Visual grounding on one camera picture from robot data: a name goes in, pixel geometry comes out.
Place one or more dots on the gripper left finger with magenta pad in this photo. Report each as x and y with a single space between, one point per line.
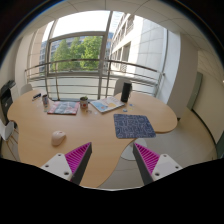
70 166

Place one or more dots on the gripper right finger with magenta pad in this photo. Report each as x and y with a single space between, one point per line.
153 166

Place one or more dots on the dark blue patterned mouse pad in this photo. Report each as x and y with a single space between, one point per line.
133 126

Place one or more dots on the wooden curved table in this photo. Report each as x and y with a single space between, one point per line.
36 128

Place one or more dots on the red patterned magazine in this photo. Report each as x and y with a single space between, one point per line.
64 108

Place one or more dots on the white mug with plant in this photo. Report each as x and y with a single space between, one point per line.
84 102

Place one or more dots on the blue yellow magazine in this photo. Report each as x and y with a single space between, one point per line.
107 104

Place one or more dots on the printed drinking cup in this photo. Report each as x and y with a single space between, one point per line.
45 100

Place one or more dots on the white chair near left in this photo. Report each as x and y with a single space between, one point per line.
6 130

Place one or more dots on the small dark phone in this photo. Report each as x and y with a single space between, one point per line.
36 97

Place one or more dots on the black cylindrical speaker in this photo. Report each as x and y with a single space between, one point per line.
127 87

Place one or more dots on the metal balcony railing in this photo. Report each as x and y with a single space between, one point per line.
95 78

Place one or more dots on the white chair far left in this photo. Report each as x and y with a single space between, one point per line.
26 88

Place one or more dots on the black printer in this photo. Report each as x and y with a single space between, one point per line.
8 94

